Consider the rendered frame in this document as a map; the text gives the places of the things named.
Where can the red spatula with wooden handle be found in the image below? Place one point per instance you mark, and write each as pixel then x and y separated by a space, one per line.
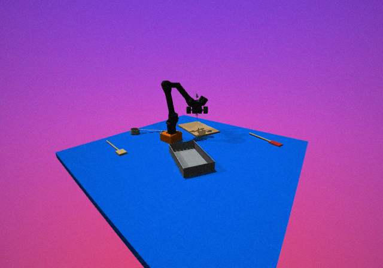
pixel 271 142

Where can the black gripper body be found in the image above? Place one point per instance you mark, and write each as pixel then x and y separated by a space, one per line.
pixel 204 110

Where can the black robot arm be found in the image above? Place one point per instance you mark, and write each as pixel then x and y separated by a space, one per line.
pixel 173 116

